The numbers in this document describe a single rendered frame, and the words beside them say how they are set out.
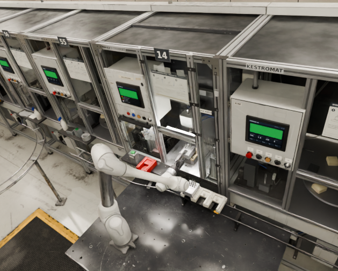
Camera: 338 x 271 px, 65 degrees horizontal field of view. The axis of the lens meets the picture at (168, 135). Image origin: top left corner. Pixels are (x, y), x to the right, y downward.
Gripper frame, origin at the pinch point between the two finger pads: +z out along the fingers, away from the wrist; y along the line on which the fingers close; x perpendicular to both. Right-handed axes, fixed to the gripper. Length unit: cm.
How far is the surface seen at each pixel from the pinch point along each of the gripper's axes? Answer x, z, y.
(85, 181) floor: 167, -29, -102
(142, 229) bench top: 7, -67, -31
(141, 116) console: 34, -6, 39
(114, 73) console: 51, -4, 77
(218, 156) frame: -37.8, -5.8, 21.2
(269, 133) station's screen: -74, -7, 59
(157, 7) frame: 60, 77, 98
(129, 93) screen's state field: 37, -7, 63
